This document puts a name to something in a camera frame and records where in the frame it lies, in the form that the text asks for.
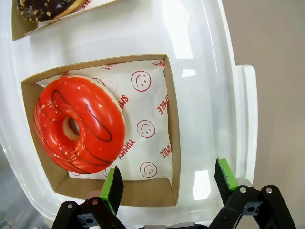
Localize red glazed donut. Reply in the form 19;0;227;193
33;75;126;174

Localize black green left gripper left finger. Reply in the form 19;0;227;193
51;166;129;229

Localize clear lid with black handle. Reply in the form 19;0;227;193
0;143;55;229

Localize chocolate donut with nut bits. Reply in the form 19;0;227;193
16;0;84;23

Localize brown cardboard donut tray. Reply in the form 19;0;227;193
11;0;115;42
20;54;181;207

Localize white plastic display base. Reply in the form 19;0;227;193
0;0;259;229

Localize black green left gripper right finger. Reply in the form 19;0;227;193
213;157;296;229

